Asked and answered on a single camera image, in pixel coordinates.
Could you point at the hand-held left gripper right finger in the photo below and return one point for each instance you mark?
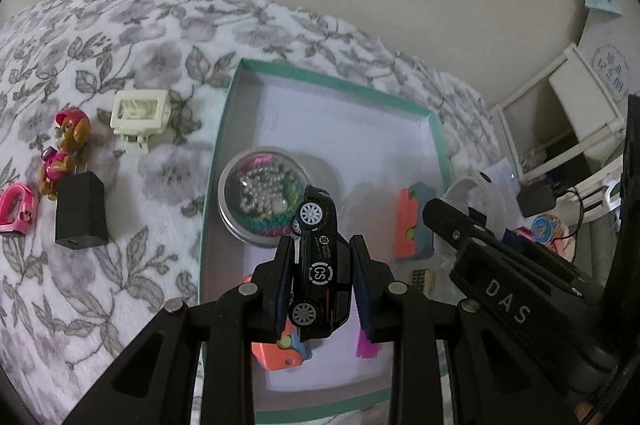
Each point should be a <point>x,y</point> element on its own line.
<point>361,290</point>

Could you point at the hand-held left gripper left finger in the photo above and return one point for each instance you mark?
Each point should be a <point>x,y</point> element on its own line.
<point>285,285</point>

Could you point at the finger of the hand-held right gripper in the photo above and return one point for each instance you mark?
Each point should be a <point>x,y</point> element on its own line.
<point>452,225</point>

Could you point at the black toy car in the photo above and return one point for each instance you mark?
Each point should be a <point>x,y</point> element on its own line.
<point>320,270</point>

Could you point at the magenta glitter piece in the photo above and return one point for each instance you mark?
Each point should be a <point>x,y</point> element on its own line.
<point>368,347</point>

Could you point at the gold bar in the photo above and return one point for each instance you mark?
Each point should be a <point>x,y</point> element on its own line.
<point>422,279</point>

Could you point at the orange puzzle eraser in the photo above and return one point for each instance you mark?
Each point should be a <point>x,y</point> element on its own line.
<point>277,355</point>
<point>411,225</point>

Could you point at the teal-rimmed white tray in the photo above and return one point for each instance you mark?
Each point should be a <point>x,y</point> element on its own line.
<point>325,130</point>

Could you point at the white device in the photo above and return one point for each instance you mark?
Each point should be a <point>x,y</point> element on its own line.
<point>502,172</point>

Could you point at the black power adapter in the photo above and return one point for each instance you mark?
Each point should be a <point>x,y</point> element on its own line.
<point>537,199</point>

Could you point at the round metal tin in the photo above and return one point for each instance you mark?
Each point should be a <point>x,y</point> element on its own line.
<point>255,195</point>

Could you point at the white shelf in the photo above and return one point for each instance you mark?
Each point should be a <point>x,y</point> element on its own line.
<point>575,105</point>

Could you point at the grey floral blanket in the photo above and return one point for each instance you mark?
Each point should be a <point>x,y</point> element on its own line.
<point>100,305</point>

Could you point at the black charger block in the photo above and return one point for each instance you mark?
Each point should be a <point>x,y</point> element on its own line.
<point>80,212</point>

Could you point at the cream plastic toy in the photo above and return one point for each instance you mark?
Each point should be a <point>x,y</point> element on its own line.
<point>140,112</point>

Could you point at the white stamped box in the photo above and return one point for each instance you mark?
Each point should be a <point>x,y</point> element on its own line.
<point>607,55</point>

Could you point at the pink dog figurine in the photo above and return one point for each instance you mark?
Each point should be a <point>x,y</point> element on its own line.
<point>65,150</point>

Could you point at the pink toy watch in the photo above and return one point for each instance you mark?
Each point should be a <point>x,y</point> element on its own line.
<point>17,212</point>

